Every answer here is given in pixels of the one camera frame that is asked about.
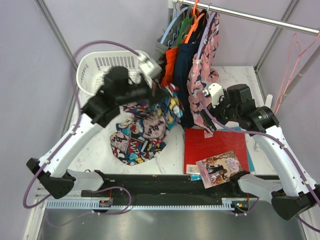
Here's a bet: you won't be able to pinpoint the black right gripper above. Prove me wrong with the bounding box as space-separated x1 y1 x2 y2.
200 89 241 133

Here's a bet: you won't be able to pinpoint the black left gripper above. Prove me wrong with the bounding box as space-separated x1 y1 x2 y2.
116 76 172 109

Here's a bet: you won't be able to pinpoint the comic print shorts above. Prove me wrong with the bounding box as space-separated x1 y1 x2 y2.
109 83 184 166

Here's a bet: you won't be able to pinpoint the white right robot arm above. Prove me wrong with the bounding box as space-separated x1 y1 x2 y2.
200 83 320 220

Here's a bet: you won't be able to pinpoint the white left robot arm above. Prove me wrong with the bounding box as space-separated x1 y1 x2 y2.
26 63 169 199

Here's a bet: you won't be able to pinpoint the pink shark print shorts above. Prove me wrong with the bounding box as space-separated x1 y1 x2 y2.
186 13 220 138

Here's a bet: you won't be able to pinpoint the orange shorts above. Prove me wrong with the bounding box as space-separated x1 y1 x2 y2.
161 46 179 87

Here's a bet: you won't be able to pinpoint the navy blue shorts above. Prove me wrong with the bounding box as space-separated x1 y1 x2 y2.
173 10 207 128

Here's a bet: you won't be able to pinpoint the grey shorts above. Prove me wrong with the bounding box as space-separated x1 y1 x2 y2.
153 17 181 63

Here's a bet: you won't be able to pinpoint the lilac hanger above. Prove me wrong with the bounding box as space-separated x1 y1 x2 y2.
195 11 217 60

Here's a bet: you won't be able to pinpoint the green hanger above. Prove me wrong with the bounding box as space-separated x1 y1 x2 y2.
175 16 195 47

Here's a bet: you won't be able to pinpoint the light blue hanger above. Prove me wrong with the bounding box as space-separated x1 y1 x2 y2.
159 6 189 48

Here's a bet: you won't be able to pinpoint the orange hanger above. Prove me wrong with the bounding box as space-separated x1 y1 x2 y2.
182 0 205 44

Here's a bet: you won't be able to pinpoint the red plastic folder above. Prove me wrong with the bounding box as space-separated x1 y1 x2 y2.
183 126 251 175

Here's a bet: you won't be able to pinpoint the white laundry basket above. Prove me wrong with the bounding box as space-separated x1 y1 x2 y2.
76 50 141 97

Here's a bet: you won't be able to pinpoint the Taming of Shrew book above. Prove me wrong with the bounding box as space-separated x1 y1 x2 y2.
196 151 244 189

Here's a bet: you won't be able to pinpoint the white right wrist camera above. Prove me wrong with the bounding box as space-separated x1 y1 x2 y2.
203 83 224 105

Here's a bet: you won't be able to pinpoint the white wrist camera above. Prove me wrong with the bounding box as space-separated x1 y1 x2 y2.
137 53 162 80
203 83 224 105

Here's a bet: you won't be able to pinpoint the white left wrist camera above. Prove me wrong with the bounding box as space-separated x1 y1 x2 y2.
137 53 162 80

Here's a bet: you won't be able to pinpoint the pink wire hanger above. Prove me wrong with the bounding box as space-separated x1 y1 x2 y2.
273 33 320 114

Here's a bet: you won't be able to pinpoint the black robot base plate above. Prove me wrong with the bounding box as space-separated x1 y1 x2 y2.
79 173 281 207

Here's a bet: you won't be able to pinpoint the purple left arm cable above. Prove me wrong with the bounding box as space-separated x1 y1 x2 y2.
22 39 142 228

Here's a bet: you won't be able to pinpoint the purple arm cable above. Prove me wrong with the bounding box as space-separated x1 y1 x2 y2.
201 94 320 233
22 39 142 228

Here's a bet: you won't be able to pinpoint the metal clothes rail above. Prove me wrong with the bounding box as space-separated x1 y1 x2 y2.
167 0 320 36

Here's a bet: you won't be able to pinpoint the light blue cable duct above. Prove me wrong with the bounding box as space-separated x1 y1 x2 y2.
45 198 241 211

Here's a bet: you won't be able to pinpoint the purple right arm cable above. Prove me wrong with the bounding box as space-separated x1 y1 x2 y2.
201 94 320 233

